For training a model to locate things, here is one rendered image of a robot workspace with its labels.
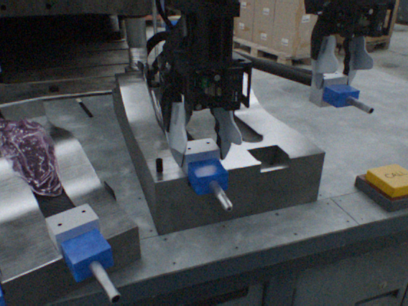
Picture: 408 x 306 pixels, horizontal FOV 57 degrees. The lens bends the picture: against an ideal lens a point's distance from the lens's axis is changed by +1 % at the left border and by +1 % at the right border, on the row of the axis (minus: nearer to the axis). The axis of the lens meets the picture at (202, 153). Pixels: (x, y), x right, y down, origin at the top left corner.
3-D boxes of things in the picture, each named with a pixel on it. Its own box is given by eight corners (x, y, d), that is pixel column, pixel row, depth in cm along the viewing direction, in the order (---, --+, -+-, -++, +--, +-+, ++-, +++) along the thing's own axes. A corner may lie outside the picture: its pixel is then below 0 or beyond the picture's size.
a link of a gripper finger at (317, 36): (308, 59, 63) (327, 3, 59) (303, 57, 64) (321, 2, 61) (330, 62, 65) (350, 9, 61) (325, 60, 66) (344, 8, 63)
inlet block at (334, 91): (380, 124, 62) (388, 93, 59) (354, 128, 60) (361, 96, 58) (331, 98, 72) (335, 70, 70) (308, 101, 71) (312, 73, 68)
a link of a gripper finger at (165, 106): (155, 131, 46) (168, 61, 43) (153, 126, 47) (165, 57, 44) (191, 134, 48) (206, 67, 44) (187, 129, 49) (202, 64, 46)
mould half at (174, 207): (317, 201, 60) (330, 124, 54) (158, 235, 53) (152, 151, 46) (210, 99, 102) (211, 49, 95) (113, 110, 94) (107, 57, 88)
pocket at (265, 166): (289, 179, 56) (292, 157, 54) (257, 185, 54) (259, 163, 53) (274, 164, 60) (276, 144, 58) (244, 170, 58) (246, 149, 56)
